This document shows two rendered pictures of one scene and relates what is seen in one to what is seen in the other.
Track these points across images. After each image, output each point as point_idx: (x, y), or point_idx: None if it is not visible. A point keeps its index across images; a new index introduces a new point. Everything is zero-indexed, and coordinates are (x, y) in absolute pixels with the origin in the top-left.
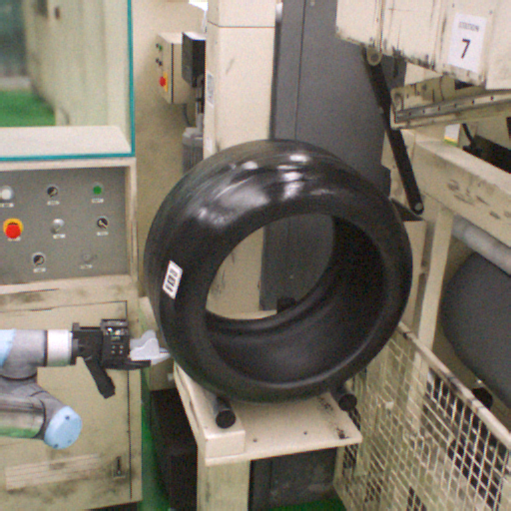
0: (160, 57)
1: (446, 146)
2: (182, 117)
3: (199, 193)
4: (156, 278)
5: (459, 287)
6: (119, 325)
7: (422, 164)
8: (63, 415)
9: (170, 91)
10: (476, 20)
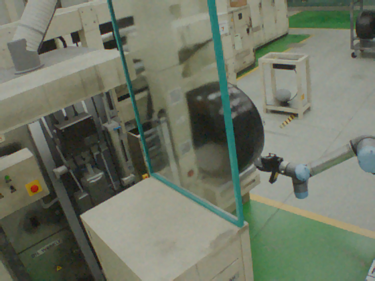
0: (1, 188)
1: (122, 101)
2: (42, 203)
3: (242, 100)
4: (260, 129)
5: None
6: (266, 156)
7: (128, 110)
8: (303, 163)
9: (46, 185)
10: (223, 21)
